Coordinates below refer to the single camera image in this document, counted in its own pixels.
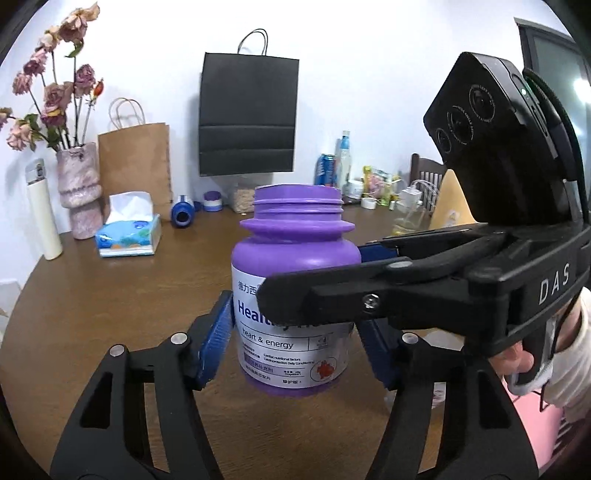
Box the purple supplement bottle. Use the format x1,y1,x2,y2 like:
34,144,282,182
231,184,361,397

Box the white sleeve forearm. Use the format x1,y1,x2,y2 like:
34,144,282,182
544,288,590,423

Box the person's right hand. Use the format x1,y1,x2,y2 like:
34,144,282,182
486,290,591,377

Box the yellow thermal carafe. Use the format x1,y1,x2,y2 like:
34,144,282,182
429,169,476,230

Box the glass with yellow liquid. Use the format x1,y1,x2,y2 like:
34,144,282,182
393,202,429,236

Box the pink clothing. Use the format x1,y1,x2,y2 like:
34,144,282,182
509,391,590,479

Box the dark wooden chair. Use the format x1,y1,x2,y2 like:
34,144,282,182
410,153,447,214

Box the colourful snack packets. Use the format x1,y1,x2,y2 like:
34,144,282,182
342,166,408,210

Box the clear container with grains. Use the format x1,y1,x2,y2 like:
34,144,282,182
229,178,256,214

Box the small purple white jar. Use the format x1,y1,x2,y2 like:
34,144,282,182
202,190,223,212

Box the blue tissue box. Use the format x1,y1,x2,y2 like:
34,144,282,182
95,191,161,258

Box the cream thermos bottle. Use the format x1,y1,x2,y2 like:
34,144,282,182
25,159,63,261

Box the black paper bag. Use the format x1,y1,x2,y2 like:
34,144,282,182
198,28,300,177

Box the pink textured vase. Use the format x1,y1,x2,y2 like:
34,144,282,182
57,142,103,240

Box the brown paper bag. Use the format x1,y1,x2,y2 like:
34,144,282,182
98,97,173,221

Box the dried pink flowers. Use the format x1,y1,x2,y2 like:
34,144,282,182
1,3,104,152

